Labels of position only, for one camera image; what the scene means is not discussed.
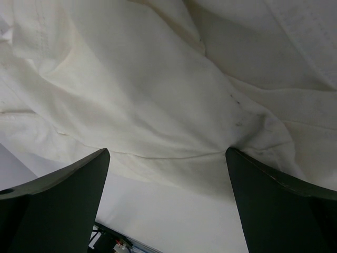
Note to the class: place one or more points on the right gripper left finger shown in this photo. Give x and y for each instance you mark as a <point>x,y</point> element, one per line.
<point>55,212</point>

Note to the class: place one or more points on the aluminium mounting rail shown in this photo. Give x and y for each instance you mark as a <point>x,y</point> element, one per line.
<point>139,247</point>

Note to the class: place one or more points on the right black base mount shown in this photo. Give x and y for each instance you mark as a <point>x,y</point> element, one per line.
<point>104,239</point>

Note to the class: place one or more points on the white t-shirt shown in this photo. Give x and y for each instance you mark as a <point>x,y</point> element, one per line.
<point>168,86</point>

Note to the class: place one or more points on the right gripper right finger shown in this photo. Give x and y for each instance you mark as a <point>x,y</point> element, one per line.
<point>279,212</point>

